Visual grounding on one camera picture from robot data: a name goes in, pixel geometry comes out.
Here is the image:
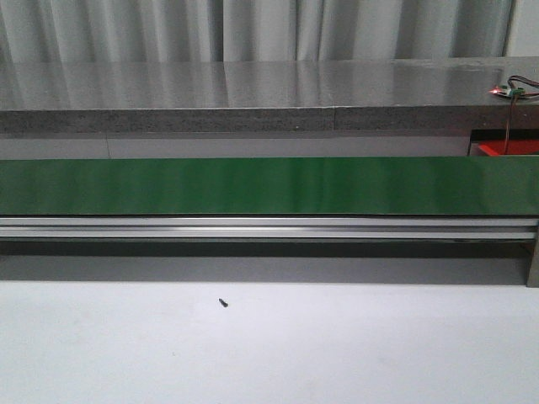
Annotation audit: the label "grey stone counter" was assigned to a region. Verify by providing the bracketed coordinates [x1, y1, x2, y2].
[1, 57, 538, 133]

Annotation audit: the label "red and black wires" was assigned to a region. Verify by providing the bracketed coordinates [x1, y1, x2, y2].
[503, 75, 539, 157]

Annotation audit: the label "red plastic bin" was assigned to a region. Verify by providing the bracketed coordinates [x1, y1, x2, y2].
[477, 140, 539, 157]

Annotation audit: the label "aluminium conveyor side rail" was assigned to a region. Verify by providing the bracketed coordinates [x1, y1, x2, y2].
[1, 216, 538, 241]

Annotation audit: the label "grey conveyor support leg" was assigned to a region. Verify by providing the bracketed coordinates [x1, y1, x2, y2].
[526, 234, 539, 288]

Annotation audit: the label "grey curtain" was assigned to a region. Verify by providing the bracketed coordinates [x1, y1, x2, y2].
[1, 0, 515, 63]

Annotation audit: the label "small green circuit board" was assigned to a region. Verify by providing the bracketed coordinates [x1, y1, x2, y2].
[489, 85, 526, 98]

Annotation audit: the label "green conveyor belt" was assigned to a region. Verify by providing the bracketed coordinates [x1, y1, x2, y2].
[1, 157, 538, 216]

